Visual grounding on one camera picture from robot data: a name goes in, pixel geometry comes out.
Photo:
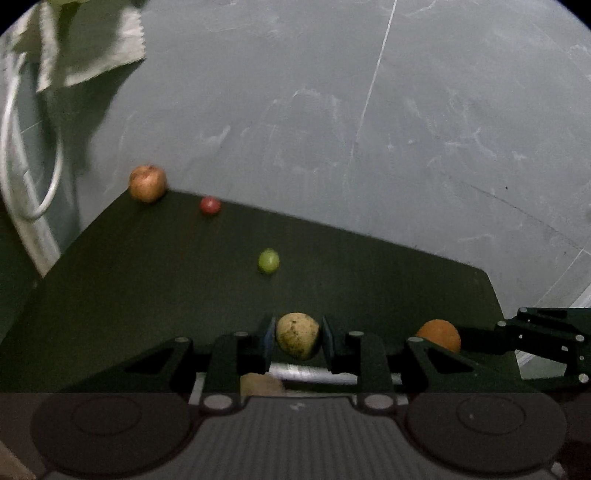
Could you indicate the small yellow fruit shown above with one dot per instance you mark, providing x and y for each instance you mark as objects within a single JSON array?
[{"x": 262, "y": 385}]

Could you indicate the green grape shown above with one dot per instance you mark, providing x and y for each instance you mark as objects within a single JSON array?
[{"x": 269, "y": 261}]

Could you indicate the tan walnut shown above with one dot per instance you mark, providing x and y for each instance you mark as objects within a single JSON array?
[{"x": 297, "y": 335}]

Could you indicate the red brown apple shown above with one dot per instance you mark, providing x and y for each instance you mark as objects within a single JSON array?
[{"x": 147, "y": 183}]

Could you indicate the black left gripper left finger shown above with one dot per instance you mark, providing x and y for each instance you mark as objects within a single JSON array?
[{"x": 222, "y": 364}]

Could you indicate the small red tomato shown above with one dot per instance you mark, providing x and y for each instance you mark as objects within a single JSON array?
[{"x": 209, "y": 206}]

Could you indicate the silver metal tray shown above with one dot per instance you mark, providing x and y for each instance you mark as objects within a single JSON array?
[{"x": 301, "y": 381}]

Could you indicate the white cloth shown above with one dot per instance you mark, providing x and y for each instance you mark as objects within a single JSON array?
[{"x": 76, "y": 41}]

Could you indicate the orange tangerine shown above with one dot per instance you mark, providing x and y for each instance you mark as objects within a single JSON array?
[{"x": 442, "y": 333}]

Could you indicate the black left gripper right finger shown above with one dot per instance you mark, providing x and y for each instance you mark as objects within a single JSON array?
[{"x": 364, "y": 355}]

